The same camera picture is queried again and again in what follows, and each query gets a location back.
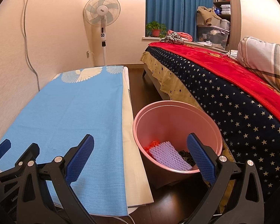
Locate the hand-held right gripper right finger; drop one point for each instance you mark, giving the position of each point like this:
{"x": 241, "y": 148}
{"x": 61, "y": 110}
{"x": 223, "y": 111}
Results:
{"x": 200, "y": 158}

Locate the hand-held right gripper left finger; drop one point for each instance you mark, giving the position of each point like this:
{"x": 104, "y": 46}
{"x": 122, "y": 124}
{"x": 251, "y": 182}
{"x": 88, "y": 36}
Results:
{"x": 80, "y": 158}

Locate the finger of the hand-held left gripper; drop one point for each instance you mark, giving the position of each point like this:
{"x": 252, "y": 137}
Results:
{"x": 3, "y": 149}
{"x": 25, "y": 155}

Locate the black cloth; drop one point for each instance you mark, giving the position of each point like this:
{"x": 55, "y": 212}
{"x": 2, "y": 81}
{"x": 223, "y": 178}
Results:
{"x": 187, "y": 158}

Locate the purple foam net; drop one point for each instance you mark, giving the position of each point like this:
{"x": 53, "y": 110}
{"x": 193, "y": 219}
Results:
{"x": 165, "y": 154}

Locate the pink trash bin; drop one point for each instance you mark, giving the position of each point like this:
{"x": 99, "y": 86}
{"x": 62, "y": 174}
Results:
{"x": 168, "y": 126}

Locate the red foam net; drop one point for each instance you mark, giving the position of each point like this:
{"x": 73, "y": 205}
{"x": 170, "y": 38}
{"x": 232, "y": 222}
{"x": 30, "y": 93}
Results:
{"x": 151, "y": 147}

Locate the blue tablecloth with white feathers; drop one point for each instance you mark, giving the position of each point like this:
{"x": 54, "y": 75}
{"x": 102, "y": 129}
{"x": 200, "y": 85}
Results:
{"x": 60, "y": 109}

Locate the cream table pad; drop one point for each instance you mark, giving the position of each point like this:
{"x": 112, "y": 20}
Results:
{"x": 135, "y": 168}

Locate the yellow star bed skirt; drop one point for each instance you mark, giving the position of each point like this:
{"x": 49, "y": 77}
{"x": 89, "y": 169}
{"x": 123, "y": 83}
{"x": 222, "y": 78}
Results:
{"x": 158, "y": 74}

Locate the red blanket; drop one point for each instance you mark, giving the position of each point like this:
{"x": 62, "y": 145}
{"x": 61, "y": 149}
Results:
{"x": 212, "y": 63}

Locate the white cloth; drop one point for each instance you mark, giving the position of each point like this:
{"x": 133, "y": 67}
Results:
{"x": 207, "y": 43}
{"x": 233, "y": 54}

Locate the plaid pillow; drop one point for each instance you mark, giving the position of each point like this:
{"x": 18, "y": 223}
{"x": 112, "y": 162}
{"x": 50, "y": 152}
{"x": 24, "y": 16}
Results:
{"x": 263, "y": 56}

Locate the striped clothing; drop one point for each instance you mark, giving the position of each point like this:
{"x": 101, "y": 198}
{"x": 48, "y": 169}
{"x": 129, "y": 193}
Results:
{"x": 175, "y": 39}

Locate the pink clothing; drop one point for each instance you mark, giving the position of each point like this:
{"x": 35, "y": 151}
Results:
{"x": 184, "y": 36}

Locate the large clear storage box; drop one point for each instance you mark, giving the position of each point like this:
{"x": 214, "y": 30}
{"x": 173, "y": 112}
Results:
{"x": 212, "y": 36}

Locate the white window sill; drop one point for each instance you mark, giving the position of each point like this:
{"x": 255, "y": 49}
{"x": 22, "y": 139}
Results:
{"x": 151, "y": 37}

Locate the potted green plant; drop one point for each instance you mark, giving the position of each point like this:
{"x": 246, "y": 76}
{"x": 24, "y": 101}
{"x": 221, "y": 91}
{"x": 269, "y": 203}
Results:
{"x": 155, "y": 33}

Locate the small clear storage box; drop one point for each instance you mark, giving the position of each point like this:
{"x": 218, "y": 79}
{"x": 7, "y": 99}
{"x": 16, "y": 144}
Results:
{"x": 225, "y": 25}

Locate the beige coat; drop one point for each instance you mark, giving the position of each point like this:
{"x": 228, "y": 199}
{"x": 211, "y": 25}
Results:
{"x": 206, "y": 14}

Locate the wooden bookshelf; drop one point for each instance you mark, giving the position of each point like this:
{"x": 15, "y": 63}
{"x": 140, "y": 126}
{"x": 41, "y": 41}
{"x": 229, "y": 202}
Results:
{"x": 235, "y": 16}

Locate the blue white tissue pack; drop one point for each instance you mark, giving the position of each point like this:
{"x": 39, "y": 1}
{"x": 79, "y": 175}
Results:
{"x": 217, "y": 10}

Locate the white standing fan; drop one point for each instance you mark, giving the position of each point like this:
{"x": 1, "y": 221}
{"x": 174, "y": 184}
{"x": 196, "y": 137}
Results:
{"x": 101, "y": 9}

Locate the blue curtain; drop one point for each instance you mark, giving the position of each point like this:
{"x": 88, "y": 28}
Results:
{"x": 177, "y": 9}

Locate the stack of white towels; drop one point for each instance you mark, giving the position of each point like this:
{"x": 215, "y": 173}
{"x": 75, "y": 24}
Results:
{"x": 225, "y": 9}

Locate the wall outlet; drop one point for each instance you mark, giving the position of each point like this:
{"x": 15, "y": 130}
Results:
{"x": 88, "y": 54}

